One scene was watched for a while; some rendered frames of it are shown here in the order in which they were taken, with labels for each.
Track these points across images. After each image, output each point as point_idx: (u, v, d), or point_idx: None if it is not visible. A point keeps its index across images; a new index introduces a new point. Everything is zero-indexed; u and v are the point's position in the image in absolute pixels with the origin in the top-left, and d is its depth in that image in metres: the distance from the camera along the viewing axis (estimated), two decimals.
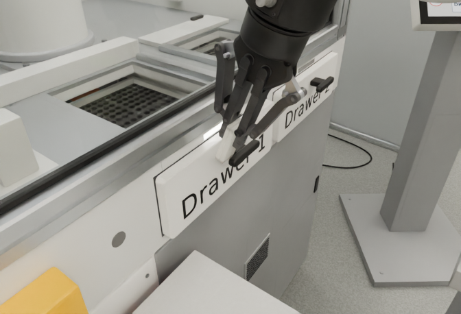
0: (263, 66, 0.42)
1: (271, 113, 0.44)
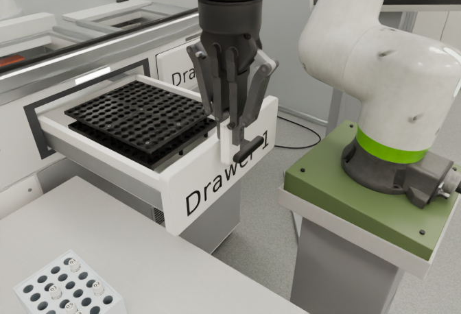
0: (229, 49, 0.43)
1: (251, 92, 0.45)
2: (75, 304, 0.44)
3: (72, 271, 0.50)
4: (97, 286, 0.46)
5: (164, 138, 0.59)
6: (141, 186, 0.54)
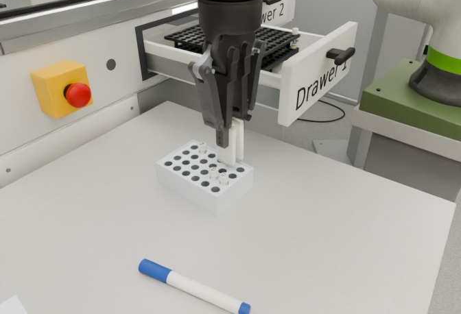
0: (244, 44, 0.45)
1: (256, 73, 0.50)
2: (217, 168, 0.52)
3: (201, 153, 0.57)
4: None
5: (265, 51, 0.66)
6: None
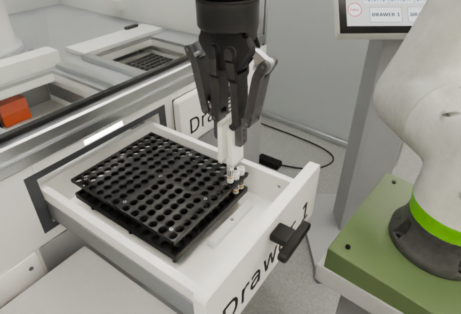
0: (227, 48, 0.43)
1: (252, 92, 0.45)
2: None
3: None
4: (233, 173, 0.57)
5: (191, 222, 0.50)
6: (166, 288, 0.45)
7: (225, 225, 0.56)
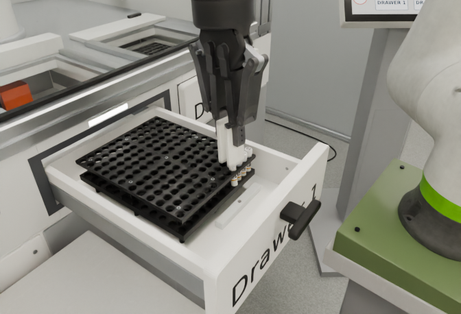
0: (220, 45, 0.44)
1: (243, 89, 0.45)
2: None
3: None
4: None
5: (199, 201, 0.49)
6: (174, 267, 0.44)
7: (232, 206, 0.55)
